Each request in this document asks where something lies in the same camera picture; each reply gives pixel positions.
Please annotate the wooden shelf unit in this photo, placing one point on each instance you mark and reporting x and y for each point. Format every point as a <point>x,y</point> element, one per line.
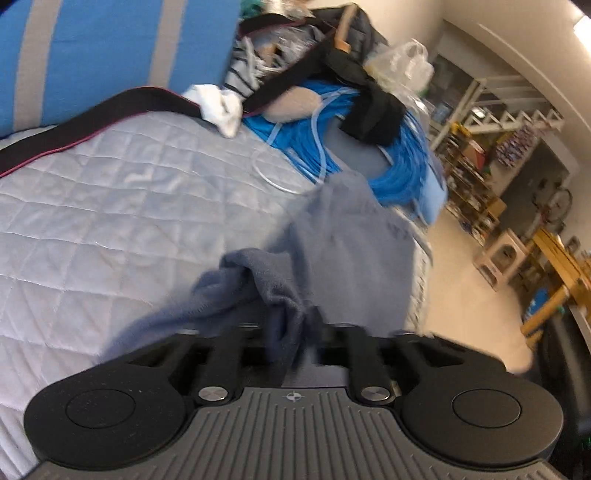
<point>466,175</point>

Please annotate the clear plastic bag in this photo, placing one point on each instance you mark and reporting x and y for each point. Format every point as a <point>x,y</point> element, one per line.
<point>406,64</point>

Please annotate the grey garment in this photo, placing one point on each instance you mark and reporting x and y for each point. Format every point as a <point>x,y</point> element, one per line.
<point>341,249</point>

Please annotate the blue grey-striped pillow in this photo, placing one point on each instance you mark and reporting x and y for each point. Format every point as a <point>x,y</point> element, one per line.
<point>106,46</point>

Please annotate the grey quilted bedspread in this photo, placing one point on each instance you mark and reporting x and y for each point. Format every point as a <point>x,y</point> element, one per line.
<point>115,207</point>

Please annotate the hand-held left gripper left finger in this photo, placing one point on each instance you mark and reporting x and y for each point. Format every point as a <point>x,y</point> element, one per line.
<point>221,360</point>

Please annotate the wooden hanger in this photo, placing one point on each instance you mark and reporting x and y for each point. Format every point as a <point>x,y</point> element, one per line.
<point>344,32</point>

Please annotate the translucent white tubing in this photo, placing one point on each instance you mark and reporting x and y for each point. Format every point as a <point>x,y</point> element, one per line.
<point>317,138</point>

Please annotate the dark quilted jacket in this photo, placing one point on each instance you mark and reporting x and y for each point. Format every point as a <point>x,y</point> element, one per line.
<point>367,32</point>

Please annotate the grey fabric pouch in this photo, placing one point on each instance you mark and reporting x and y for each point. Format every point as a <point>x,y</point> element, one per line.
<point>295,104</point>

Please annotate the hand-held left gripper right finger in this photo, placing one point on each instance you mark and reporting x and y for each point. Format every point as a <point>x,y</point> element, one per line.
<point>364,360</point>

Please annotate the black white striped cloth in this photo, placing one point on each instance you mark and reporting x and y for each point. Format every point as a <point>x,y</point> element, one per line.
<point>240,78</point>

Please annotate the small beige stool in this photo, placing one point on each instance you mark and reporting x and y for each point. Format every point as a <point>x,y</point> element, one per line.
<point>503,254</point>

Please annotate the clear plastic packaging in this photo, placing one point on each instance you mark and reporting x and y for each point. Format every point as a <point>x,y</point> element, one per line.
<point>286,46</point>

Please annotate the white metal rack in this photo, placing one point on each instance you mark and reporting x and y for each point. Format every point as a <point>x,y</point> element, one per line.
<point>508,115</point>

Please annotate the wooden table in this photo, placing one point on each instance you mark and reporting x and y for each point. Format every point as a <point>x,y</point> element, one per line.
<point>558,258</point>

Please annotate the bicycle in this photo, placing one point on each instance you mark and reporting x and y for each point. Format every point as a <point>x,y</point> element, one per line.
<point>561,203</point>

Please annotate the black chair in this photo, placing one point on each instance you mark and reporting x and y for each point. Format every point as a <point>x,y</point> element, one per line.
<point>568,369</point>

